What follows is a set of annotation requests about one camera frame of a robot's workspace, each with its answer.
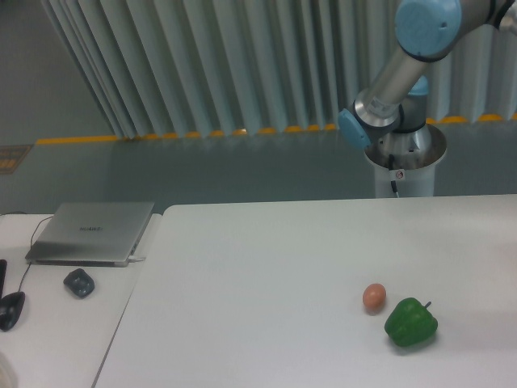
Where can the black device at left edge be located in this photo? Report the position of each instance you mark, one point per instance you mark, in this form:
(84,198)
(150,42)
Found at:
(3,267)

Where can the black computer mouse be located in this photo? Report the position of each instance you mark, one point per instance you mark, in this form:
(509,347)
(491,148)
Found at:
(11,309)

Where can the green bell pepper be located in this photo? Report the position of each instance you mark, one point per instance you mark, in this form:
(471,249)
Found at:
(410,323)

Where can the silver closed laptop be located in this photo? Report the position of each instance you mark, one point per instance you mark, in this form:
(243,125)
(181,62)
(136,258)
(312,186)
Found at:
(92,233)

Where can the white cylindrical robot pedestal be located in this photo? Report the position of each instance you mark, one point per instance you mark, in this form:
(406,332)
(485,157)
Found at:
(404,178)

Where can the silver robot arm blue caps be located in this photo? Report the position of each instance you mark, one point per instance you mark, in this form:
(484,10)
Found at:
(449,58)

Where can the brown egg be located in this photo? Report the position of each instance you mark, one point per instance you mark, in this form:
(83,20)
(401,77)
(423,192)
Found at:
(374,298)

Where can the pleated grey curtain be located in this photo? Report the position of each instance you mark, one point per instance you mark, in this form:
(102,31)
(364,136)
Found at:
(198,68)

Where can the white usb plug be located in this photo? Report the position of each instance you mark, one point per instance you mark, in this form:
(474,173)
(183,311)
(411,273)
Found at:
(135,259)

